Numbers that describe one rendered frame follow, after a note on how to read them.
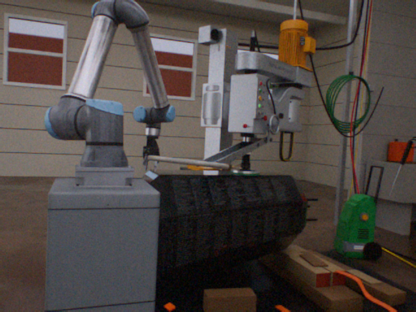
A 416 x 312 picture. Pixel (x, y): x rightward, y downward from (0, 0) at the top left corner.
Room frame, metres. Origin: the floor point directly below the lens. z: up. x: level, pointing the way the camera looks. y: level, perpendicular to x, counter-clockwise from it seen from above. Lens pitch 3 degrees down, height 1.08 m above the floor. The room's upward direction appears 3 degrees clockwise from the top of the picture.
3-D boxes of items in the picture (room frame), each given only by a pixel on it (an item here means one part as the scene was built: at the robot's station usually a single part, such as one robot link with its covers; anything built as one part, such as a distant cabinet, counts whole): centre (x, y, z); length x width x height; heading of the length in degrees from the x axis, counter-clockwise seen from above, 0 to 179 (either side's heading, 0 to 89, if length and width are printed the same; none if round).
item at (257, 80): (2.61, -0.33, 1.35); 0.08 x 0.03 x 0.28; 142
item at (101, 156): (1.52, 0.43, 0.98); 0.19 x 0.19 x 0.10
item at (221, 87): (3.53, -0.10, 1.36); 0.35 x 0.35 x 0.41
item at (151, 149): (2.22, 0.34, 0.99); 0.09 x 0.08 x 0.12; 172
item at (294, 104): (3.25, -0.69, 1.32); 0.19 x 0.19 x 0.20
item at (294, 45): (3.25, -0.70, 1.88); 0.31 x 0.28 x 0.40; 52
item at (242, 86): (2.80, -0.33, 1.30); 0.36 x 0.22 x 0.45; 142
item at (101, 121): (1.53, 0.44, 1.11); 0.17 x 0.15 x 0.18; 68
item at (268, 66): (3.01, -0.50, 1.60); 0.96 x 0.25 x 0.17; 142
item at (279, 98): (3.04, -0.53, 1.28); 0.74 x 0.23 x 0.49; 142
